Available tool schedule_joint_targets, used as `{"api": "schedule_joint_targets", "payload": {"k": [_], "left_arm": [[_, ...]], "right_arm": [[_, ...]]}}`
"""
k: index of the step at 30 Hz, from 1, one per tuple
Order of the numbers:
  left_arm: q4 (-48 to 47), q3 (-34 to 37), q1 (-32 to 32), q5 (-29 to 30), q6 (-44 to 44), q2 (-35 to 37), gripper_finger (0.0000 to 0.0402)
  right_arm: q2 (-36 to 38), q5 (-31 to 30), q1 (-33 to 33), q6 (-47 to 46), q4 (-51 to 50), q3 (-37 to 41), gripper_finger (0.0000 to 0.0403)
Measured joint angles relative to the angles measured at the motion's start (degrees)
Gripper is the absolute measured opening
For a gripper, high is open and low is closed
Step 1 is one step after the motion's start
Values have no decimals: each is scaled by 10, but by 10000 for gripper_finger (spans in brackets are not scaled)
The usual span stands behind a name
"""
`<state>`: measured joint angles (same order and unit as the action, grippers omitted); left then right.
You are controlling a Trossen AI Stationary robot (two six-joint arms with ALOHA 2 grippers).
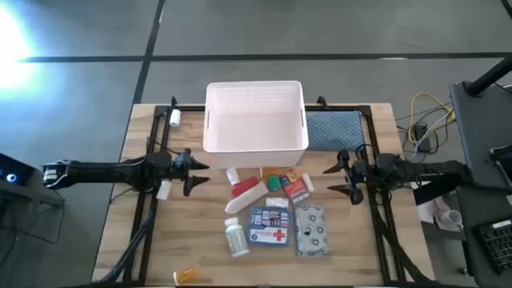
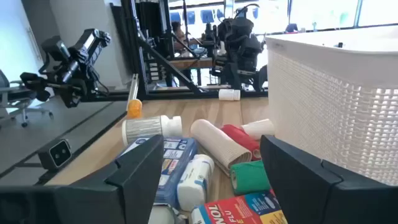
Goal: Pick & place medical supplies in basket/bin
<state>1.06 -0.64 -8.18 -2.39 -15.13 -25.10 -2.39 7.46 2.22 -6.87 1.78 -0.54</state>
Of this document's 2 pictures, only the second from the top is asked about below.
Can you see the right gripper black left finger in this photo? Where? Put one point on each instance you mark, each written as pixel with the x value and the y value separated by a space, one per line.
pixel 93 199

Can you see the blue first aid kit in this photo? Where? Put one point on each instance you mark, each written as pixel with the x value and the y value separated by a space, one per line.
pixel 177 155

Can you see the black background robot arm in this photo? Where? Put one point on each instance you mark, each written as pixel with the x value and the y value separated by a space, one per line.
pixel 242 46

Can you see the grey office chair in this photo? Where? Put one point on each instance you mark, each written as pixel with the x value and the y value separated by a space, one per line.
pixel 15 93

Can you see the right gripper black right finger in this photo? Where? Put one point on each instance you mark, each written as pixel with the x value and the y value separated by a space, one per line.
pixel 311 193

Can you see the red cold flu medicine box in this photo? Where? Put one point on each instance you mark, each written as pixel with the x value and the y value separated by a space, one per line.
pixel 230 211

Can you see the wooden background table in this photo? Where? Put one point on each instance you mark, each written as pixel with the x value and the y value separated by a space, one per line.
pixel 192 63

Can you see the black table-level camera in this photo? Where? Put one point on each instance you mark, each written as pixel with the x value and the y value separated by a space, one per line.
pixel 57 154

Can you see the green bandage roll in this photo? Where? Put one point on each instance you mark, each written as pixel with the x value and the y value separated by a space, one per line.
pixel 248 177

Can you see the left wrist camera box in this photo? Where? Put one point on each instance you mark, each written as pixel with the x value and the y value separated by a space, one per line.
pixel 54 48

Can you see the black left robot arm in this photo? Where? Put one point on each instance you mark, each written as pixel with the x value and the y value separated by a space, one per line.
pixel 90 42

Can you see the white woven plastic basket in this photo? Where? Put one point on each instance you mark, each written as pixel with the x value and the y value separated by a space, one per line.
pixel 326 109

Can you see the person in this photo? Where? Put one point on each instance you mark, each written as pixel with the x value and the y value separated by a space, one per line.
pixel 178 34

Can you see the white bottle with blue label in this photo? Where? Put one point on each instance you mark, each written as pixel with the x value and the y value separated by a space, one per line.
pixel 192 189

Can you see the beige bandage roll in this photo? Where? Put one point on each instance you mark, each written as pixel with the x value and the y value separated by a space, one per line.
pixel 214 140

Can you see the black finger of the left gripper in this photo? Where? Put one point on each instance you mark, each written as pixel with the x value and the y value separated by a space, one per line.
pixel 32 80
pixel 43 95

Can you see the red bandage roll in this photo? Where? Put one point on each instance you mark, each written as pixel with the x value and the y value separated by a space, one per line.
pixel 239 137

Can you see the small plain white bottle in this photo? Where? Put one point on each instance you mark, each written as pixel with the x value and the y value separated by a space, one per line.
pixel 229 95

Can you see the white bottle with grey label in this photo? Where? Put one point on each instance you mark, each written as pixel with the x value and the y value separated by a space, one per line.
pixel 143 127

